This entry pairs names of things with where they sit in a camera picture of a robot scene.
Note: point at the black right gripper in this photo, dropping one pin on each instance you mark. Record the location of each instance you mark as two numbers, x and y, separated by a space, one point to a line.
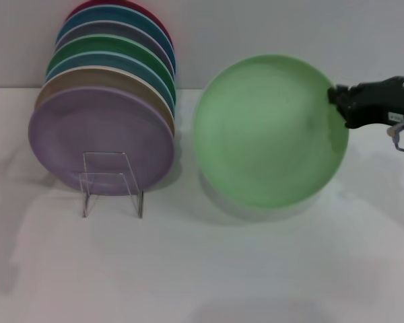
377 104

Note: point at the light green plate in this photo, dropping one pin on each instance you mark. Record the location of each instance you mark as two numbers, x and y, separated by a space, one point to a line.
266 134

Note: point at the red plate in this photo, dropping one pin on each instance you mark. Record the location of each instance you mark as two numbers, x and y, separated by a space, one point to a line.
141 6

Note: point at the grey lavender plate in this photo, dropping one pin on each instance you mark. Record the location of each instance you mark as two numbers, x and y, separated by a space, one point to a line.
114 28

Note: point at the teal plate light blue rim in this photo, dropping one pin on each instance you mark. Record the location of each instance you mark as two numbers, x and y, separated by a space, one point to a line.
104 60

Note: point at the dark teal plate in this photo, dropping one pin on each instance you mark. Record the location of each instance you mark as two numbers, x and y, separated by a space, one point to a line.
114 13

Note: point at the dark green plate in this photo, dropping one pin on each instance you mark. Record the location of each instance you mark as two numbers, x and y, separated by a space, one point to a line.
104 43

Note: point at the clear acrylic plate rack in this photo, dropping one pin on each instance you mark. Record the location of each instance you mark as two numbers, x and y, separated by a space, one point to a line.
107 163

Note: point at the beige plate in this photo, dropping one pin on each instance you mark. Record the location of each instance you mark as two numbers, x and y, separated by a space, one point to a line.
87 75

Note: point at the purple plate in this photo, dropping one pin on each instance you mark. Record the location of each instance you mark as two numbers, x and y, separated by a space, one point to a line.
87 134

